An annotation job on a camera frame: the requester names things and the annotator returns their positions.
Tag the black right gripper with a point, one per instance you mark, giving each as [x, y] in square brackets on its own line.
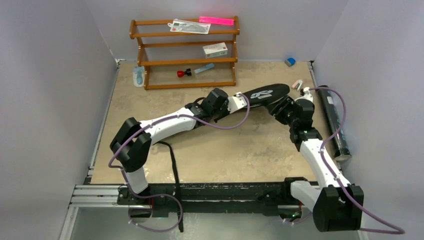
[278, 106]

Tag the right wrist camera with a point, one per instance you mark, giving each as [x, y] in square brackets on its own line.
[306, 94]

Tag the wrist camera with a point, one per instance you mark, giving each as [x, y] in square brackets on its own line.
[306, 94]
[236, 103]

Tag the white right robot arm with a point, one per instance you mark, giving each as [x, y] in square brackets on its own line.
[332, 204]

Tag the pink white small object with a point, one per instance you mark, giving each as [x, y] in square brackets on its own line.
[297, 85]

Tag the white red small box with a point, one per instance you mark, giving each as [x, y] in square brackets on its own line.
[215, 50]

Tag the blue small object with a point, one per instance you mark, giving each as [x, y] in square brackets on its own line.
[290, 62]

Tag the blue white packaged item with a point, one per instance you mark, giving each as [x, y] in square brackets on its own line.
[138, 76]

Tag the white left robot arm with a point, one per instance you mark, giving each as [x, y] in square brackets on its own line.
[131, 144]

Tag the aluminium frame rail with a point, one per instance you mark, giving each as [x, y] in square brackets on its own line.
[95, 196]

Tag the red black stamp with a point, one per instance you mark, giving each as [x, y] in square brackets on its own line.
[181, 73]

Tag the light blue tube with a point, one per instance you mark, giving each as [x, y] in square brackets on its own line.
[204, 68]

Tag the black shuttlecock tube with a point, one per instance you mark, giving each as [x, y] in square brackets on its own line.
[339, 144]

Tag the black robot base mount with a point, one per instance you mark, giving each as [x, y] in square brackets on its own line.
[267, 198]

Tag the black racket bag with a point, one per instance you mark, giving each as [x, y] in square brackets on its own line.
[266, 95]

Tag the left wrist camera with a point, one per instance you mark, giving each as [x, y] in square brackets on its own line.
[236, 103]

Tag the pink ruler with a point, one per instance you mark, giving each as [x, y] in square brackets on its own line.
[216, 21]

